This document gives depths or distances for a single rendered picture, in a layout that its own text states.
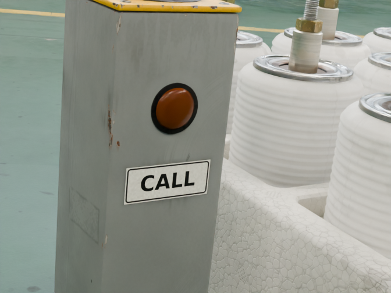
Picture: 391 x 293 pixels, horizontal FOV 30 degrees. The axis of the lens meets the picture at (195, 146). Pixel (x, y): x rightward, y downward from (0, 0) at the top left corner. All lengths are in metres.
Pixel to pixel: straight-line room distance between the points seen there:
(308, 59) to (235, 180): 0.11
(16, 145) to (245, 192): 0.66
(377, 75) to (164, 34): 0.28
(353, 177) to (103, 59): 0.18
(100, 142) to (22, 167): 0.65
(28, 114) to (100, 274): 0.88
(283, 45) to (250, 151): 0.18
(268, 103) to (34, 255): 0.36
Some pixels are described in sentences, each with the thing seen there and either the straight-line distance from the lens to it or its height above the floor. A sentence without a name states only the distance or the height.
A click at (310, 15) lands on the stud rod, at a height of 0.29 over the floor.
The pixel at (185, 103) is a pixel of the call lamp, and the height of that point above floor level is 0.27.
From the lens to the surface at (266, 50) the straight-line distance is 0.64.
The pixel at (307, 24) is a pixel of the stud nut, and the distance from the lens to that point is 0.55.
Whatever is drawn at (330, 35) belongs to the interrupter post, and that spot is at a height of 0.26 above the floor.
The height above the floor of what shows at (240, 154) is 0.19.
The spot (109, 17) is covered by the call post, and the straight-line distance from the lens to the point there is 0.36.
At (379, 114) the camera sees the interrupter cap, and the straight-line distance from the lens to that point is 0.45.
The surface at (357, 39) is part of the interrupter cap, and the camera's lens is 0.72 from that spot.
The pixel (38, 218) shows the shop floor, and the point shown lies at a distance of 0.87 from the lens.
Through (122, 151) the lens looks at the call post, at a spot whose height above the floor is 0.24.
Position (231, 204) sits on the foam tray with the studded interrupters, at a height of 0.17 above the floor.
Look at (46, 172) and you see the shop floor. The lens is 1.01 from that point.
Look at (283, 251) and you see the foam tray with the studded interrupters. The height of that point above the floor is 0.16.
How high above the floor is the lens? 0.36
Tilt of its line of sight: 18 degrees down
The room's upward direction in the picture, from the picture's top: 6 degrees clockwise
